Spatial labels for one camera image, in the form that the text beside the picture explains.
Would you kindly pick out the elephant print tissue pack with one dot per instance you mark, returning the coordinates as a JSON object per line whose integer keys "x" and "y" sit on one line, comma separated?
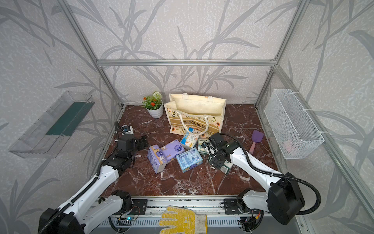
{"x": 203, "y": 145}

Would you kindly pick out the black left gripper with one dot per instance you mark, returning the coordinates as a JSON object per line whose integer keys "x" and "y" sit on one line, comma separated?
{"x": 141, "y": 146}

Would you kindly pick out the floral blue tissue pack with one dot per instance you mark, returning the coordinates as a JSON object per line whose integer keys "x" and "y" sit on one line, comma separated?
{"x": 190, "y": 139}

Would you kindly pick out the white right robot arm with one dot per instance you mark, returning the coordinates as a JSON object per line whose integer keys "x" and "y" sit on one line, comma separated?
{"x": 282, "y": 196}

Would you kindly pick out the white wire basket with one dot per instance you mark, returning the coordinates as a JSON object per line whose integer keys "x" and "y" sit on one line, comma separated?
{"x": 295, "y": 132}

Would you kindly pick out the light blue tissue pack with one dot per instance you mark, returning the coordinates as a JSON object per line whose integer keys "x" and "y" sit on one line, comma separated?
{"x": 189, "y": 159}

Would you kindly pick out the clear plastic wall shelf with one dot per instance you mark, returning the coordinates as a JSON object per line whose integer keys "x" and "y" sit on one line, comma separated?
{"x": 49, "y": 134}

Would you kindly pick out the cream floral canvas bag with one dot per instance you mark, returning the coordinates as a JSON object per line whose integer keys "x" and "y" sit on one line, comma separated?
{"x": 199, "y": 115}

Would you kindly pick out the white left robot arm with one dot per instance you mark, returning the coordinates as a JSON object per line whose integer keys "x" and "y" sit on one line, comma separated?
{"x": 76, "y": 215}

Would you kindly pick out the purple tissue pack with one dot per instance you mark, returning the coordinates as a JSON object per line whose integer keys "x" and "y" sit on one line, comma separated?
{"x": 172, "y": 149}
{"x": 157, "y": 158}

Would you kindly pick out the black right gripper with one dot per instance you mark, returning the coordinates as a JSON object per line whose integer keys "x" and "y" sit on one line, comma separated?
{"x": 214, "y": 163}

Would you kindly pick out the green white tissue pack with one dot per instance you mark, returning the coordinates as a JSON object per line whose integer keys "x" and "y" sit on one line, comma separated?
{"x": 226, "y": 167}

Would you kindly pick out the potted plant red flowers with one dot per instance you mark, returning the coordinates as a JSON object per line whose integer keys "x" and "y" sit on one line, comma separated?
{"x": 154, "y": 105}

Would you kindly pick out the yellow knit work glove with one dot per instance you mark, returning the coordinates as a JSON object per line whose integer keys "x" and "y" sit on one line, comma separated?
{"x": 176, "y": 220}

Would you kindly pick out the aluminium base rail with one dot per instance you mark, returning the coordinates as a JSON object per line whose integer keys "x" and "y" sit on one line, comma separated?
{"x": 223, "y": 216}

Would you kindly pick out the purple toy spatula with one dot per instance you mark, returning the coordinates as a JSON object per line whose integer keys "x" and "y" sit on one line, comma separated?
{"x": 256, "y": 137}

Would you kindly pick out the small green circuit board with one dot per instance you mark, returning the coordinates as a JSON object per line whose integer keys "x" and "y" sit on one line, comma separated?
{"x": 124, "y": 221}

